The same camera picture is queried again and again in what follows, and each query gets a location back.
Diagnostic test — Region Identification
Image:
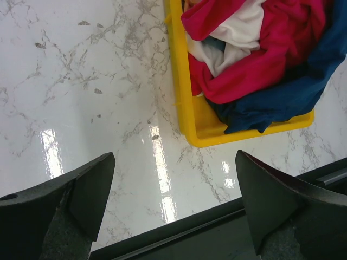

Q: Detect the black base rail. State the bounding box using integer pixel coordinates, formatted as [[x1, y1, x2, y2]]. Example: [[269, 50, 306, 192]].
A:
[[90, 158, 347, 260]]

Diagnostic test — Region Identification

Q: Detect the navy blue printed t shirt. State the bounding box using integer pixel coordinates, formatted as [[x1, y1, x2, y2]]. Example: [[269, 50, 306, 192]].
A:
[[207, 1, 346, 134]]

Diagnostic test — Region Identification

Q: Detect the yellow plastic bin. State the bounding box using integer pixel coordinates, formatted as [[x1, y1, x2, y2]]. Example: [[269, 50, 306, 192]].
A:
[[163, 1, 314, 148]]

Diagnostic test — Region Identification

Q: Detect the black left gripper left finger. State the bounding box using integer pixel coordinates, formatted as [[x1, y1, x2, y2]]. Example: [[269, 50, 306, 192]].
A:
[[1, 152, 115, 259]]

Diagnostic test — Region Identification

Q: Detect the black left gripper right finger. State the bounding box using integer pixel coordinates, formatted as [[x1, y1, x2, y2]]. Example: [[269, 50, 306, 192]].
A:
[[235, 151, 346, 259]]

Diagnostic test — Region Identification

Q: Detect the pink t shirt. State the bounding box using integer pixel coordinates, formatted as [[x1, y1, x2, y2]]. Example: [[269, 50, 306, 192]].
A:
[[181, 1, 333, 104]]

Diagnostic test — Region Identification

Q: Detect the white t shirt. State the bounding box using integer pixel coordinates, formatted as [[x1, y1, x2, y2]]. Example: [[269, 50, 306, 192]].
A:
[[186, 1, 264, 77]]

